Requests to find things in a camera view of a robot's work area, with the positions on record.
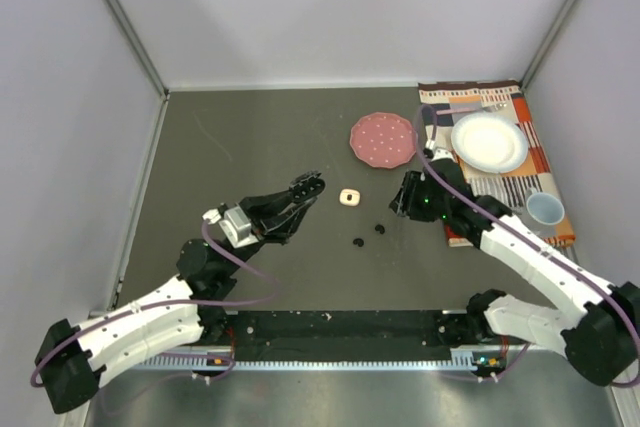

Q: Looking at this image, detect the pink dotted plate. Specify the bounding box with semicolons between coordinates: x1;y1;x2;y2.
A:
349;112;416;169

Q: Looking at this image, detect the black earbud charging case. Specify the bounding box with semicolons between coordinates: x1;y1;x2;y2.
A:
289;171;326;203

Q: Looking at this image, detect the pink handled utensil upper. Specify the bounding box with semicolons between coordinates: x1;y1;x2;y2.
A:
437;107;484;116

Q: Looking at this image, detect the patterned orange cloth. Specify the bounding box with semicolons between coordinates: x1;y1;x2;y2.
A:
417;78;577;248

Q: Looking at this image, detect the grey slotted cable duct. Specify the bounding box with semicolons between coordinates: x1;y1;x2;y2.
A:
133;345;503;373

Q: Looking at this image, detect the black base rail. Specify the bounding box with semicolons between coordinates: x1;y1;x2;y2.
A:
214;310;477;361

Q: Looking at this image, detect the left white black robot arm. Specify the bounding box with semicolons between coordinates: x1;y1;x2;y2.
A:
30;173;325;414

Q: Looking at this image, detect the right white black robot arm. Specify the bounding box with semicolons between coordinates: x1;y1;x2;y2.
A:
389;158;639;387

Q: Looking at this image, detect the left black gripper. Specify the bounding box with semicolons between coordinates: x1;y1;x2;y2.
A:
221;185;316;276

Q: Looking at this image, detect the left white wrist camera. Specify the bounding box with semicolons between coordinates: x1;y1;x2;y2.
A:
202;204;258;248

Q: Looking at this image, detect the white paper plate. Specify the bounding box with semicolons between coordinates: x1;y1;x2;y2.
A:
451;113;529;174

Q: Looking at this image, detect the cream earbud charging case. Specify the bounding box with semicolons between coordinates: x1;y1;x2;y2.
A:
339;189;361;207

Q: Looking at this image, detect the aluminium frame profile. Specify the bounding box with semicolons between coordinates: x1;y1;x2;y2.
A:
65;339;639;426

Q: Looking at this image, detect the light blue cup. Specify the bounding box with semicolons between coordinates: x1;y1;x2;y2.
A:
523;187;565;227

